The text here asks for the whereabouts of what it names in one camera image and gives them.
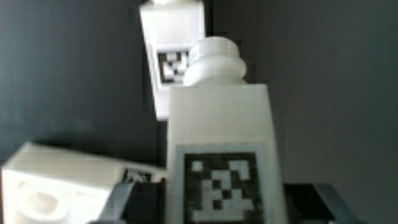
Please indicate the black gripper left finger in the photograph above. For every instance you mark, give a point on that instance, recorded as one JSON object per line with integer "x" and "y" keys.
{"x": 136, "y": 204}

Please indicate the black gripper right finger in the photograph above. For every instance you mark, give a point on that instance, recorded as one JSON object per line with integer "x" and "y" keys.
{"x": 317, "y": 206}

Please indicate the white square tabletop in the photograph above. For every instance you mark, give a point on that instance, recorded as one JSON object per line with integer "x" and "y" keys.
{"x": 57, "y": 182}

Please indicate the white table leg with tag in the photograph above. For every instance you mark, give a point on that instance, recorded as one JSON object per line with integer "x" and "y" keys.
{"x": 224, "y": 186}

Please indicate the white table leg behind tabletop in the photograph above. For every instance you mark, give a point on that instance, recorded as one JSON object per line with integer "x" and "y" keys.
{"x": 173, "y": 28}

